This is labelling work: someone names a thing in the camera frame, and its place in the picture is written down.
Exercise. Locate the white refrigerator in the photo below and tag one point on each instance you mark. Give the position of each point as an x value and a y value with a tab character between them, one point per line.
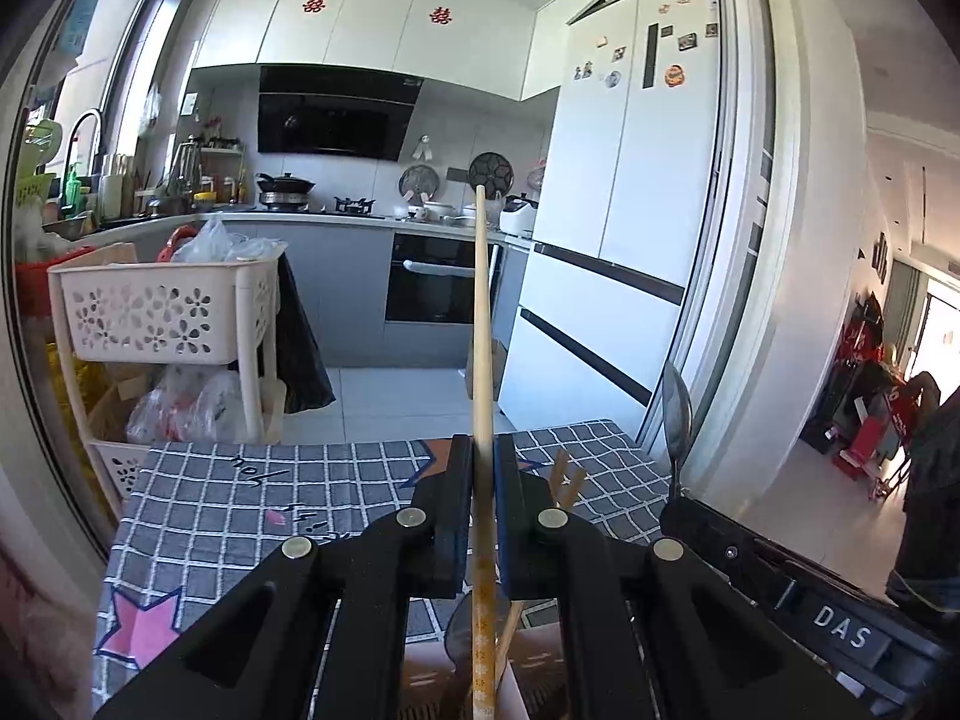
620	215

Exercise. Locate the beige flower-pattern trolley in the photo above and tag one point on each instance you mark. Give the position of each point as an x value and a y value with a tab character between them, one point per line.
117	320

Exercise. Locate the black range hood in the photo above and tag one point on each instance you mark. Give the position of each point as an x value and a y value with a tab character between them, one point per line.
338	111

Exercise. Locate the round black wall pan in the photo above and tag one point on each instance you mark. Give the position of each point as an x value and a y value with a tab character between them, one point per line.
493	172

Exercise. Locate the white upper cabinets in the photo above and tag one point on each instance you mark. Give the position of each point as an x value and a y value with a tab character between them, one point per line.
493	46

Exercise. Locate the grey checked tablecloth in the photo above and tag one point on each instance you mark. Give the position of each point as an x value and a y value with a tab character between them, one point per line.
199	517

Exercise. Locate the black hanging bag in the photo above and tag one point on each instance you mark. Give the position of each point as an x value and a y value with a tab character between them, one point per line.
299	362

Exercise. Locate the black built-in oven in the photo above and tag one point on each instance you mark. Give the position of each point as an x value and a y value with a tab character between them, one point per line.
431	280

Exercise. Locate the black wok on stove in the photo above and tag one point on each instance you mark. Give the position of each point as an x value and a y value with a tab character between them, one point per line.
283	191

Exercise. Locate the wooden chopstick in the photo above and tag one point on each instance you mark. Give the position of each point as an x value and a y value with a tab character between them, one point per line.
483	529
558	474
537	537

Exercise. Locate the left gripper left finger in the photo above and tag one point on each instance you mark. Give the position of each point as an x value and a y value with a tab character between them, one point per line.
317	629

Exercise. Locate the black kitchen faucet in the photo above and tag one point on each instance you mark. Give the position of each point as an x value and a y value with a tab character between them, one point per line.
81	157

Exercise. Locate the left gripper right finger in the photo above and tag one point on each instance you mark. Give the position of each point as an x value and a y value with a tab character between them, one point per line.
652	632

